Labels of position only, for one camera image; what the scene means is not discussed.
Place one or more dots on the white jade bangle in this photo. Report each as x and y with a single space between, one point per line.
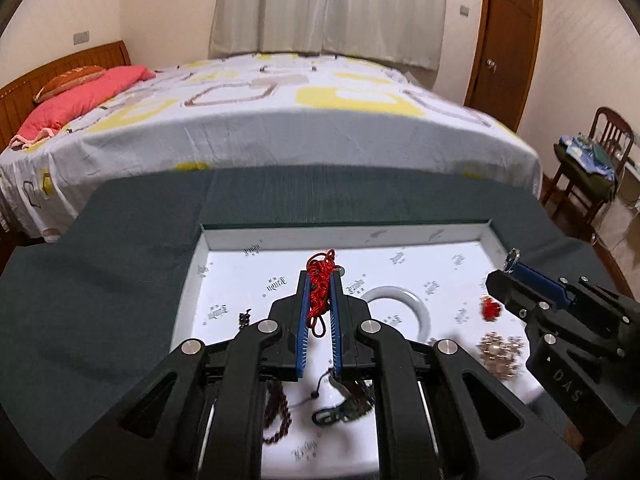
421 310

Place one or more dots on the wooden door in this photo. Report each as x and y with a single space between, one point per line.
505 45

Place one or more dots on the wall switch by headboard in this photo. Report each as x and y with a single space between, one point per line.
81 37

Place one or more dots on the wooden chair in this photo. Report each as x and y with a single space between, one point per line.
612 125

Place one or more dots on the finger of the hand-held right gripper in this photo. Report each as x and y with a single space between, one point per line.
542 282
515 292

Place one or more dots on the white window curtain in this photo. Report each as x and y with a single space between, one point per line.
330 5

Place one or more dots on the dark red bead mala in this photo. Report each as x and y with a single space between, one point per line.
280 410

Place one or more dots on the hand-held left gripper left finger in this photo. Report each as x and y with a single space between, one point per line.
301 325

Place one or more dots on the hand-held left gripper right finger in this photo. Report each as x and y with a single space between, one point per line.
336 330

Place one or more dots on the orange embroidered pillow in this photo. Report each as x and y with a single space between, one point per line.
65 81

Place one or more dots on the dark grey table cloth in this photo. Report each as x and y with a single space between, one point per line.
100 285

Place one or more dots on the shallow white-lined box tray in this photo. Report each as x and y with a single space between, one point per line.
400 270

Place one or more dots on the pink pillow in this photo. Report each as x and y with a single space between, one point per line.
80 100

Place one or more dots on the wooden headboard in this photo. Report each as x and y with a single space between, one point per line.
30 85

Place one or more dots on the small red ornament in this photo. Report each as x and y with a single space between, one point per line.
490 308

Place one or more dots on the bed with patterned sheet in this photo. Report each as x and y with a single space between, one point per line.
280 125

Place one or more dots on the pile of clothes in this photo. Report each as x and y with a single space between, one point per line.
585 165

